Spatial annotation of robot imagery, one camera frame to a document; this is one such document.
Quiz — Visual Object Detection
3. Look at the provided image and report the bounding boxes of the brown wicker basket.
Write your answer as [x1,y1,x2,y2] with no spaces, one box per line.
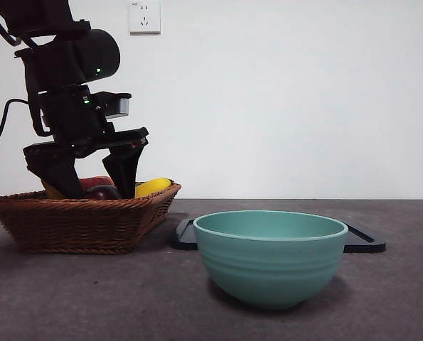
[0,182,183,255]

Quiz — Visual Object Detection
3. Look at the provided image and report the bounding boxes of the red peach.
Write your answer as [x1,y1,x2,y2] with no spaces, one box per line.
[79,175,115,191]

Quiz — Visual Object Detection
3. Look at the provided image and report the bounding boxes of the yellow banana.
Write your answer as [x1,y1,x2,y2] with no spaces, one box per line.
[41,177,174,200]

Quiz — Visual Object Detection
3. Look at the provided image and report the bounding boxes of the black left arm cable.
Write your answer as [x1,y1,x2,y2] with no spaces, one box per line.
[0,98,33,157]

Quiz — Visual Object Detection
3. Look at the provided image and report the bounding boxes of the dark rectangular tray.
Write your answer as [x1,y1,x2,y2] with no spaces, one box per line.
[170,218,387,254]

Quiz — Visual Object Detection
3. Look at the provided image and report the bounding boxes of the dark red plum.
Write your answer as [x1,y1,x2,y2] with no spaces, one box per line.
[84,185,122,201]

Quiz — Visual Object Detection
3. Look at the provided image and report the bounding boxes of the white wall socket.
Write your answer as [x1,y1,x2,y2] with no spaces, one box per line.
[129,1,161,36]

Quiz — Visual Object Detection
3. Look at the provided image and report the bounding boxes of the teal bowl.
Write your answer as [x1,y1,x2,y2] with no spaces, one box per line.
[192,210,350,309]

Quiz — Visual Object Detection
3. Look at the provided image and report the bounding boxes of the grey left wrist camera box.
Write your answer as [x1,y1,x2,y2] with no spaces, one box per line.
[90,91,132,120]

